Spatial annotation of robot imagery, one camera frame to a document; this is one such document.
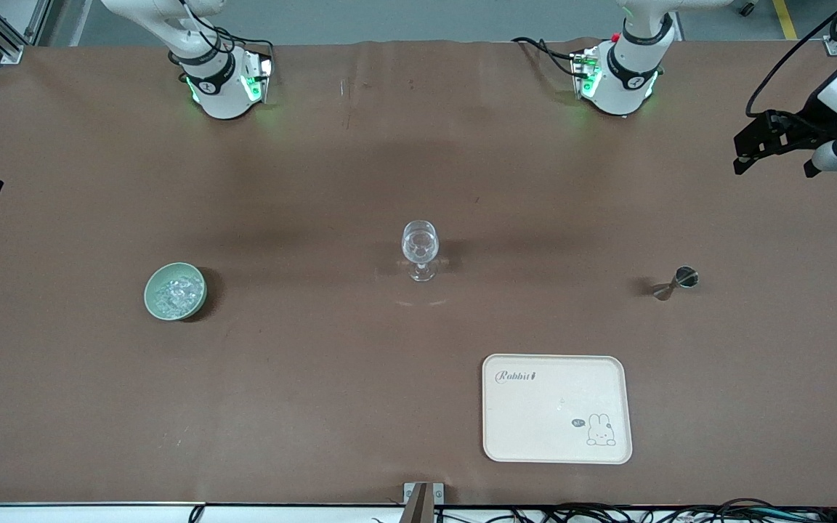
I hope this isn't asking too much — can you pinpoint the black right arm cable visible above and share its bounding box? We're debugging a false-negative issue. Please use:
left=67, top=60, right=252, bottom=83
left=0, top=0, right=234, bottom=130

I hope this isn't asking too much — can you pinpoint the brown mount post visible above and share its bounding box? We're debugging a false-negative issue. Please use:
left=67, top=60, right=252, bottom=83
left=405, top=483, right=431, bottom=523

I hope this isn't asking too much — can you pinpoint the green ceramic bowl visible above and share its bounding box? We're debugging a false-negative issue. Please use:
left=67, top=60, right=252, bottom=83
left=144, top=262, right=208, bottom=321

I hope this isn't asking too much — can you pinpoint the black base cable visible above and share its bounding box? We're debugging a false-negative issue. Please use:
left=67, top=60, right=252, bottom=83
left=511, top=36, right=583, bottom=79
left=215, top=28, right=275, bottom=62

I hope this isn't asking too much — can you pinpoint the black right base cable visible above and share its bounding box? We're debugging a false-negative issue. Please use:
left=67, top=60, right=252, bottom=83
left=215, top=28, right=275, bottom=62

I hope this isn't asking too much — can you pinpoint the clear ice cubes pile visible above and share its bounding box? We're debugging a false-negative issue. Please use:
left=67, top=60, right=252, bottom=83
left=155, top=275, right=198, bottom=315

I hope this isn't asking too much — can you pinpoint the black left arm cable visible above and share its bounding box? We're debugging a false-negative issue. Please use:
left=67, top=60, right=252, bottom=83
left=745, top=0, right=837, bottom=118

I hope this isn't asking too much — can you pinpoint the brown table mat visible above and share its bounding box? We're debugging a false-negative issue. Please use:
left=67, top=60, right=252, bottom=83
left=0, top=38, right=837, bottom=507

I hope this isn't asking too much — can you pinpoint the black cable bundle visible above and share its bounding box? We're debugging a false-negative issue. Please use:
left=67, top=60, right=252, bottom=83
left=433, top=498, right=837, bottom=523

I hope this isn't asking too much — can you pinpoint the black left base cable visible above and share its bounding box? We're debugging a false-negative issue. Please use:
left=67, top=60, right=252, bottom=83
left=511, top=36, right=583, bottom=79

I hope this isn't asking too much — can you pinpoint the white table edge rail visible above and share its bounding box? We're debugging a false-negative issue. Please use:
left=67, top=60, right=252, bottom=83
left=0, top=501, right=837, bottom=523

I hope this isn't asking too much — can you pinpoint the grey metal bracket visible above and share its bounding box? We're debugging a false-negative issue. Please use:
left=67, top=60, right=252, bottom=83
left=403, top=482, right=445, bottom=506

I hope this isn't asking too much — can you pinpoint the cream rabbit print tray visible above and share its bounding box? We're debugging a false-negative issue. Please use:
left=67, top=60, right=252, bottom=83
left=482, top=354, right=634, bottom=465

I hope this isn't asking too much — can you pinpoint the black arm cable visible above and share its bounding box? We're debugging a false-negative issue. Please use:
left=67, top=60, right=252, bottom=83
left=745, top=0, right=837, bottom=118
left=0, top=0, right=234, bottom=130

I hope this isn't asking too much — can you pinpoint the clear wine glass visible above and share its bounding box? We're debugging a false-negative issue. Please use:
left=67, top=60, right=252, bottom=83
left=400, top=220, right=440, bottom=283

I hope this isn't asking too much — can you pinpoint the aluminium frame with diagonal struts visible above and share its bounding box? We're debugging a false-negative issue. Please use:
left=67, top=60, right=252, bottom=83
left=0, top=0, right=52, bottom=64

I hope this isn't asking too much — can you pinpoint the silver metal jigger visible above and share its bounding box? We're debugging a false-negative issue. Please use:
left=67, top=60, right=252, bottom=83
left=652, top=266, right=700, bottom=301

